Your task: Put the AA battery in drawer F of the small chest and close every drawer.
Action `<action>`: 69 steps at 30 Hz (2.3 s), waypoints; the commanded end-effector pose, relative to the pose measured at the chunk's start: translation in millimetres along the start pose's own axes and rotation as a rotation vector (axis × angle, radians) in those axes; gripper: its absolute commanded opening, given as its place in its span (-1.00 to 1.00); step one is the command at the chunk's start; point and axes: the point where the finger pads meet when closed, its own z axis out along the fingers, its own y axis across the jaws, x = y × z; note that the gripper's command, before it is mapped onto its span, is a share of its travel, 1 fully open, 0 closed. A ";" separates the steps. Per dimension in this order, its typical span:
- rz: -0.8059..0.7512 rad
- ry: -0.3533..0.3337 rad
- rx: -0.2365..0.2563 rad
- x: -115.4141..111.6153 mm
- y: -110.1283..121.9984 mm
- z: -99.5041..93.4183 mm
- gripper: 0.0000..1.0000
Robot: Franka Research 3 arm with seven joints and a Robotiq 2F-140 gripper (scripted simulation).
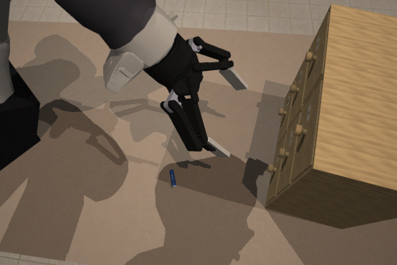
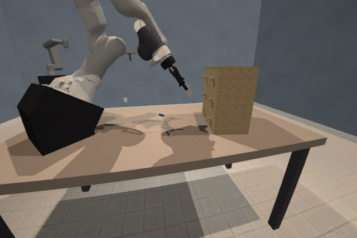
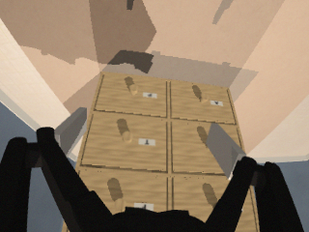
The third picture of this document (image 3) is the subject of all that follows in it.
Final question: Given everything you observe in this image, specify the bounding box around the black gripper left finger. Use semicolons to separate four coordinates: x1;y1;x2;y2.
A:
0;107;129;232

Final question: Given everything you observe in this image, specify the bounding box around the small wooden chest of drawers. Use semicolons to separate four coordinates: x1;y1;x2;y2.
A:
75;72;260;232

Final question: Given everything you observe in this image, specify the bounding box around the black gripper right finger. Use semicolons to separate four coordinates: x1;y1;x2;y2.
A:
199;123;304;232

